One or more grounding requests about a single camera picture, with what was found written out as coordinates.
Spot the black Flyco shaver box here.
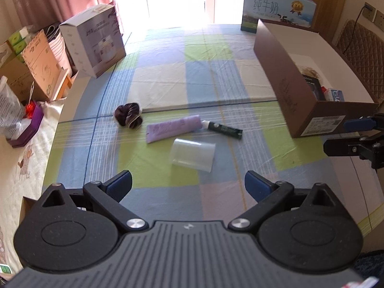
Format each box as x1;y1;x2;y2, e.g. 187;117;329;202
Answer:
303;75;326;101

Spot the green ointment tube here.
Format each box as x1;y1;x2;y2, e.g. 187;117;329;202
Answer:
202;120;243;140

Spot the purple cream tube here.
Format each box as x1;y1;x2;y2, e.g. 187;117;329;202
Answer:
146;115;202;144

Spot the clear plastic cup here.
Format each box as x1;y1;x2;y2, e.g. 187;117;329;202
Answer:
169;138;216;172

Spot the dark purple scrunchie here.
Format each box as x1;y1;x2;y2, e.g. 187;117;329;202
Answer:
114;103;143;129

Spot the cotton swab bag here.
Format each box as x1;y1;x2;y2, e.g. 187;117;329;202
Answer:
299;66;320;79

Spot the brown cardboard storage box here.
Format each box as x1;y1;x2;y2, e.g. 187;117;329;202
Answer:
254;20;379;138

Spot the quilted brown chair cushion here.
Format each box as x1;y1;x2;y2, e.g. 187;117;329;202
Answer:
336;20;383;104

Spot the small floor cardboard box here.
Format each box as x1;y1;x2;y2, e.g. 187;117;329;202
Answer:
19;196;36;224

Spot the purple tray box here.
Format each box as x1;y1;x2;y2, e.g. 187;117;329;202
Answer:
6;104;44;148

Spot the checked tablecloth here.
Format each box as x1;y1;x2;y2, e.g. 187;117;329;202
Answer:
44;24;383;234

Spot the clear plastic bag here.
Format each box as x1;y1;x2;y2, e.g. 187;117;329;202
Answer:
1;76;25;139

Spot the brown cardboard carton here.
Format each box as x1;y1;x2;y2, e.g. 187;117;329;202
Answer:
1;30;72;102

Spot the blue milk carton box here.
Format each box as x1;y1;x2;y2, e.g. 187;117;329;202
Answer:
241;0;316;33

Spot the white humidifier box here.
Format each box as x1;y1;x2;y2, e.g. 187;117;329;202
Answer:
59;4;126;78

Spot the wall power socket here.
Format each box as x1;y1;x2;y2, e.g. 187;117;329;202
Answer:
363;2;384;31

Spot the black power cable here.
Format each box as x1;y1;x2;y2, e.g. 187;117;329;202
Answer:
348;4;373;54

